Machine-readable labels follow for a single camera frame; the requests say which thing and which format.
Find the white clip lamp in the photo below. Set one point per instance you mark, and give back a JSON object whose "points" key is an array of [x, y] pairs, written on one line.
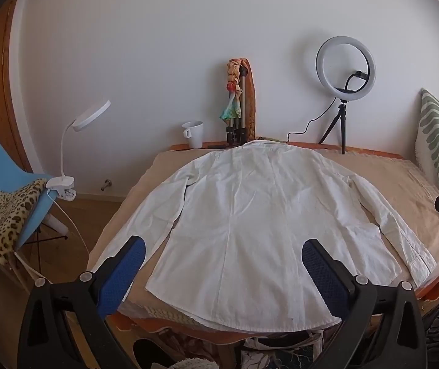
{"points": [[88, 113]]}

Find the orange-brown cloth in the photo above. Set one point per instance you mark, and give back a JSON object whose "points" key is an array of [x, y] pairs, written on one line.
{"points": [[251, 100]]}

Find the blue chair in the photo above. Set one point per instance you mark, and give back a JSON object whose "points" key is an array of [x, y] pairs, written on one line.
{"points": [[0, 153]]}

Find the colourful scarf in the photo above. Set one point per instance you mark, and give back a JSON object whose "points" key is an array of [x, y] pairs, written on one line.
{"points": [[233, 103]]}

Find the wooden door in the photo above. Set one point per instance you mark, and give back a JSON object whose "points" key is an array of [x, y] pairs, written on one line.
{"points": [[0, 96]]}

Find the beige blanket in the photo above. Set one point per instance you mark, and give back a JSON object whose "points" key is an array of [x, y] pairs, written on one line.
{"points": [[388, 176]]}

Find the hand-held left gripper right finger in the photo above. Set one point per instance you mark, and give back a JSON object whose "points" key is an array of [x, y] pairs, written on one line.
{"points": [[323, 276]]}

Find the metal door stop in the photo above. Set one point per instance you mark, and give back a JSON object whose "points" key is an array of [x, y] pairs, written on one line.
{"points": [[107, 185]]}

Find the white long-sleeved shirt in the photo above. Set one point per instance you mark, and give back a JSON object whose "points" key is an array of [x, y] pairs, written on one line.
{"points": [[250, 219]]}

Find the white mug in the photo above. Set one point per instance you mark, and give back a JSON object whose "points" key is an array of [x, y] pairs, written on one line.
{"points": [[194, 134]]}

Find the leopard print cloth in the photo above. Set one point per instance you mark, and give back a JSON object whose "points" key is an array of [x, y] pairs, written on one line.
{"points": [[4, 219]]}

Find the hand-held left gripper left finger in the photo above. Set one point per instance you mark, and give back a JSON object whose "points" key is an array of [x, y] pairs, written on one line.
{"points": [[127, 269]]}

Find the silver phone tripod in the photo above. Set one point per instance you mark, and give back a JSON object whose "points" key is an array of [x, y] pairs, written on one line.
{"points": [[244, 115]]}

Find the floral printed cloth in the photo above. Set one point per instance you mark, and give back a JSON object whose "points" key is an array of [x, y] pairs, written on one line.
{"points": [[281, 353]]}

